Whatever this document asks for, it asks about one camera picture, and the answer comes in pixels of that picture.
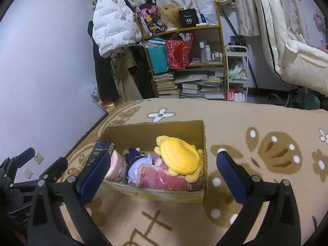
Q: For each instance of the pink round face plush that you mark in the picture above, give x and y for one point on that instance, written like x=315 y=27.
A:
x=116 y=166

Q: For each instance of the stack of magazines and papers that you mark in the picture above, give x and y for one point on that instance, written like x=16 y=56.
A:
x=202 y=87

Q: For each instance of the white wall socket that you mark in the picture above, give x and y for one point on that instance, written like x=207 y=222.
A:
x=38 y=158
x=27 y=173

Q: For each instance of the blonde wig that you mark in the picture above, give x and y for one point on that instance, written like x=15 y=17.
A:
x=170 y=15

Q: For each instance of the wooden bookshelf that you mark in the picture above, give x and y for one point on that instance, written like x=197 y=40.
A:
x=212 y=34

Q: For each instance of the green bag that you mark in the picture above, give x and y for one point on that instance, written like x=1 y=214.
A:
x=307 y=100

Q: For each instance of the white trolley cart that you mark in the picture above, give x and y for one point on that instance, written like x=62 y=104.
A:
x=237 y=75

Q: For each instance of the stack of books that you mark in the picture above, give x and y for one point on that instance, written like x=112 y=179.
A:
x=166 y=83

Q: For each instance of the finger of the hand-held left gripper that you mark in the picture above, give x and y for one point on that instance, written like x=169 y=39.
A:
x=25 y=156
x=60 y=165

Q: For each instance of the black coat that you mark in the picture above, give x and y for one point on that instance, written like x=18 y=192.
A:
x=105 y=76

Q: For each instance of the pink plush toy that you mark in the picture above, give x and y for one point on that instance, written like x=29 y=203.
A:
x=157 y=161

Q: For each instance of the purple-haired plush doll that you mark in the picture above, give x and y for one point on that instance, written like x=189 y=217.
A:
x=138 y=169

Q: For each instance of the beige coat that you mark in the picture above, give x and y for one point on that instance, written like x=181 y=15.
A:
x=128 y=82

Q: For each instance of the printed cardboard box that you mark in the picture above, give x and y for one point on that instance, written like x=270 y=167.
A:
x=164 y=196

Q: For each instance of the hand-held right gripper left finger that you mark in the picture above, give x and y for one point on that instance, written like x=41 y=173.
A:
x=94 y=174

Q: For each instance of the yellow plush turtle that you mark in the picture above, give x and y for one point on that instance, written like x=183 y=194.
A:
x=179 y=156

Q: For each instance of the small black box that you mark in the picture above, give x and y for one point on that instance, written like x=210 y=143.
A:
x=98 y=150

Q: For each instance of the black box with white print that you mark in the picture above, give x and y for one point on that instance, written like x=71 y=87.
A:
x=188 y=18

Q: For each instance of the clear plastic bag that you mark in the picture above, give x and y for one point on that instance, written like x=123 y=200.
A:
x=206 y=7

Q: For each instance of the white puffer jacket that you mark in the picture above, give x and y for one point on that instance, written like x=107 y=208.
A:
x=115 y=23

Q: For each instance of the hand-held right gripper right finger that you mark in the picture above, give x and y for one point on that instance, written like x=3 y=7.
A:
x=230 y=178

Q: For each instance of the row of small white bottles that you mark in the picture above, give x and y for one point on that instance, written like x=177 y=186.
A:
x=211 y=53

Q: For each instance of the black and pink printed bag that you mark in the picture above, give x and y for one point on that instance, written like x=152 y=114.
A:
x=150 y=18

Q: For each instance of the cream quilt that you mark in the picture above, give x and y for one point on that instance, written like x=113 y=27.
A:
x=294 y=43

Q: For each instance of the red patterned bag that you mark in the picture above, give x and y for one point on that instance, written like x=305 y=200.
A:
x=179 y=53

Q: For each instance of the teal bag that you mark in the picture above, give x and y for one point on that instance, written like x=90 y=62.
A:
x=157 y=56

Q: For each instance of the bag of small trinkets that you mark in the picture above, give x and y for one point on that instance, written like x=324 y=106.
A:
x=98 y=97

